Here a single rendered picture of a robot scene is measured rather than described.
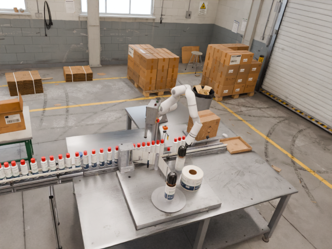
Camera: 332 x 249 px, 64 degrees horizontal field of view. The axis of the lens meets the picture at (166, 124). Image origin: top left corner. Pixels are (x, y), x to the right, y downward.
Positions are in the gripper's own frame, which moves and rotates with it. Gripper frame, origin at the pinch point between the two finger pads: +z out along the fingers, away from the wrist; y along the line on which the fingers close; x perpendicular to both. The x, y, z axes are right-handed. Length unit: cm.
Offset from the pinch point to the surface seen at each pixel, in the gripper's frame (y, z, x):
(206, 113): -37, -32, 35
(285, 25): -276, -208, 335
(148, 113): -3, -28, -60
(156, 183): 39, 23, -45
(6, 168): 2, 49, -166
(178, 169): 31.4, 8.9, -22.4
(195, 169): 45.5, -2.8, -16.3
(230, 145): -3, -12, 65
